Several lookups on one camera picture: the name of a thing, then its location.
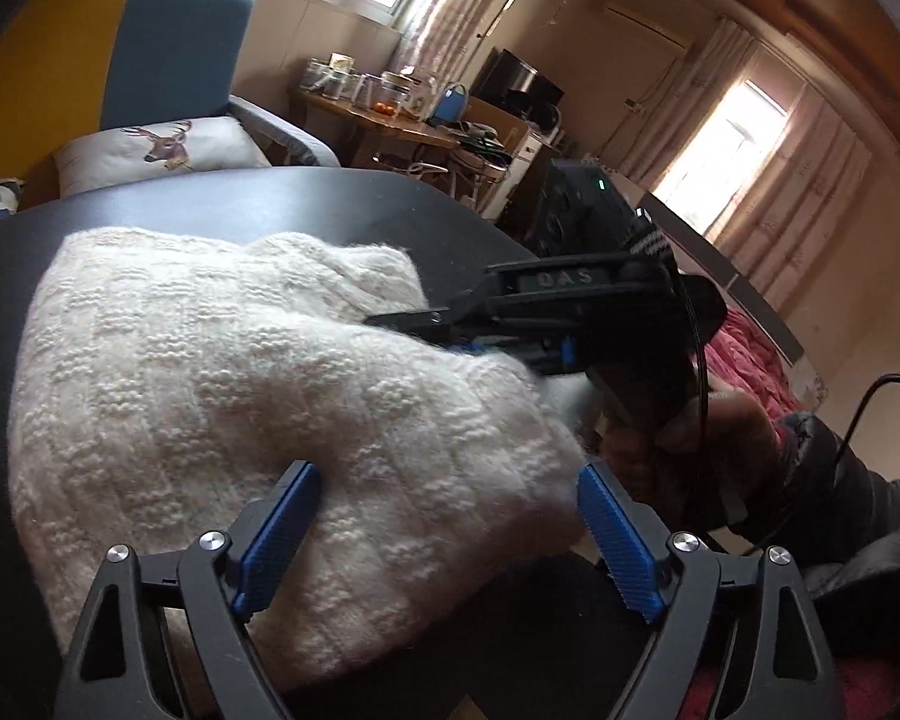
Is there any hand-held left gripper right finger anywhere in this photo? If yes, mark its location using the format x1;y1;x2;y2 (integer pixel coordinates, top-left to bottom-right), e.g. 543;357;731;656
576;459;845;720

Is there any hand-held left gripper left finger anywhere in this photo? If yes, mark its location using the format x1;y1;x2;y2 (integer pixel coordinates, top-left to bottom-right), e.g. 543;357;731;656
52;459;323;720

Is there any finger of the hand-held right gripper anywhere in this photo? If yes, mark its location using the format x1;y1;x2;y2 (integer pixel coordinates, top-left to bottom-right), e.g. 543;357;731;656
439;330;580;377
364;281;511;338

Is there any white knit sweater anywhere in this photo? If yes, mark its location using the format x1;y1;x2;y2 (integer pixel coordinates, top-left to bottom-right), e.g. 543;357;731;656
7;229;608;691

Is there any person's right forearm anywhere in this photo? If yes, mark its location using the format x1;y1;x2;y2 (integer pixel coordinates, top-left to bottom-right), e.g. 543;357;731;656
720;409;900;563

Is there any person's right hand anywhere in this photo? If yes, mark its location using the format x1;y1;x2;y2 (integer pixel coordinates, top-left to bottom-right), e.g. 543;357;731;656
656;386;785;466

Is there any grey bed footboard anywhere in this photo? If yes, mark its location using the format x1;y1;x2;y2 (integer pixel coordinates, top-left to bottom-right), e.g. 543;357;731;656
634;191;807;365

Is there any rattan stool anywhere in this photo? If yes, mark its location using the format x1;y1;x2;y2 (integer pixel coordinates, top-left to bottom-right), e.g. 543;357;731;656
450;146;507;215

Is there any white cabinet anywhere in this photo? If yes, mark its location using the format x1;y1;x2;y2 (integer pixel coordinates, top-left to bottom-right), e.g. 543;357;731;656
506;127;563;203

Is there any red quilt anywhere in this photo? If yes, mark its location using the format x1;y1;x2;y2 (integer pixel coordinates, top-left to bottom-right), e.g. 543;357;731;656
675;307;900;720

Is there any wooden side table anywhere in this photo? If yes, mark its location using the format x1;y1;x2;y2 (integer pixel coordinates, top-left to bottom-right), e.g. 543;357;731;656
292;82;466;170

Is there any tall bright window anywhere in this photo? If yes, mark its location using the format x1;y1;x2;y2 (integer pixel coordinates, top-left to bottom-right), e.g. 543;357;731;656
671;79;788;233

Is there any wooden tv cabinet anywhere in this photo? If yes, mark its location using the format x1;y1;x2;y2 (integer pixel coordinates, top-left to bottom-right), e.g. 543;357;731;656
465;96;533;151

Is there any blue basket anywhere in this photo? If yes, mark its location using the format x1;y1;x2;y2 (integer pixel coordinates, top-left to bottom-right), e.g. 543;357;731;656
429;82;470;128

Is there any pink sheer curtain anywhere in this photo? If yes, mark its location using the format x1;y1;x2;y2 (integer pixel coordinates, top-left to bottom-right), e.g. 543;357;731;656
619;15;758;181
709;82;875;308
390;0;556;113

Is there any glass jar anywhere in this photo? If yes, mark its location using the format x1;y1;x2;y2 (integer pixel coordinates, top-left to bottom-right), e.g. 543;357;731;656
379;71;421;110

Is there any black television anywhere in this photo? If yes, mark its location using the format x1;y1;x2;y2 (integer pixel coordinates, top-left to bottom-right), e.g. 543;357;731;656
469;47;567;117

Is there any person's dark jacket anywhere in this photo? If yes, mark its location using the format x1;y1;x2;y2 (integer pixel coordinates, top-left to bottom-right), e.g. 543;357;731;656
791;465;900;661

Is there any white air conditioner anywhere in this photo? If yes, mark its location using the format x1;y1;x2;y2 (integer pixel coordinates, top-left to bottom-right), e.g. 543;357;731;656
604;4;687;53

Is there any beige deer print pillow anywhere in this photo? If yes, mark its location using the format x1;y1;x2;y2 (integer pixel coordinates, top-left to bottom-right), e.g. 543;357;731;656
52;116;275;200

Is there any grey yellow blue sofa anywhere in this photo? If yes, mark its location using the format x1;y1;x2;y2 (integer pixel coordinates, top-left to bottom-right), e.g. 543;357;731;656
0;0;342;211

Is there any black cable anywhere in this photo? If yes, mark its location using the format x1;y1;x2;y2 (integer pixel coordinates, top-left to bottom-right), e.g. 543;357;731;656
679;277;900;548

